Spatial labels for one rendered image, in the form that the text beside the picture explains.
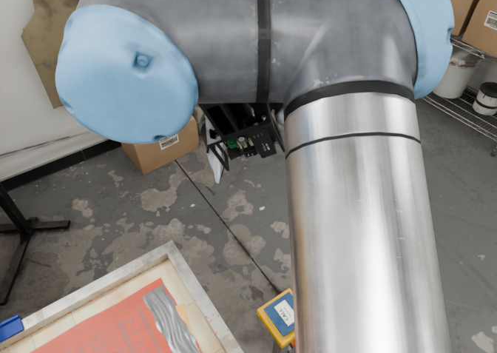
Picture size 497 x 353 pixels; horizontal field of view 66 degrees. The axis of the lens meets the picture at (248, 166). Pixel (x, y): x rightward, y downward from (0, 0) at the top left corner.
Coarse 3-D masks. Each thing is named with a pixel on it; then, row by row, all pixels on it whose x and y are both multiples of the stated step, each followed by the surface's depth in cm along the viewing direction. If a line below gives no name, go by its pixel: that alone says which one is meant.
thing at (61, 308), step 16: (144, 256) 126; (160, 256) 126; (176, 256) 126; (112, 272) 122; (128, 272) 122; (192, 272) 122; (96, 288) 118; (112, 288) 121; (192, 288) 118; (64, 304) 115; (80, 304) 117; (208, 304) 115; (32, 320) 111; (48, 320) 113; (208, 320) 111; (16, 336) 109; (224, 336) 108; (240, 352) 105
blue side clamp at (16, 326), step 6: (12, 318) 110; (18, 318) 111; (0, 324) 109; (6, 324) 109; (12, 324) 110; (18, 324) 110; (0, 330) 108; (6, 330) 108; (12, 330) 108; (18, 330) 108; (0, 336) 107; (6, 336) 107; (12, 336) 108; (0, 342) 106
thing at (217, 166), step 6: (222, 144) 46; (210, 150) 50; (210, 156) 50; (210, 162) 51; (216, 162) 48; (216, 168) 48; (222, 168) 53; (216, 174) 48; (222, 174) 54; (216, 180) 48
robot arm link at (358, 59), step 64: (320, 0) 20; (384, 0) 20; (448, 0) 21; (320, 64) 20; (384, 64) 20; (320, 128) 19; (384, 128) 19; (320, 192) 19; (384, 192) 18; (320, 256) 18; (384, 256) 17; (320, 320) 18; (384, 320) 16
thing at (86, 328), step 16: (144, 288) 122; (128, 304) 118; (144, 304) 118; (176, 304) 118; (96, 320) 115; (112, 320) 115; (64, 336) 112; (80, 336) 112; (160, 336) 112; (32, 352) 109; (48, 352) 109
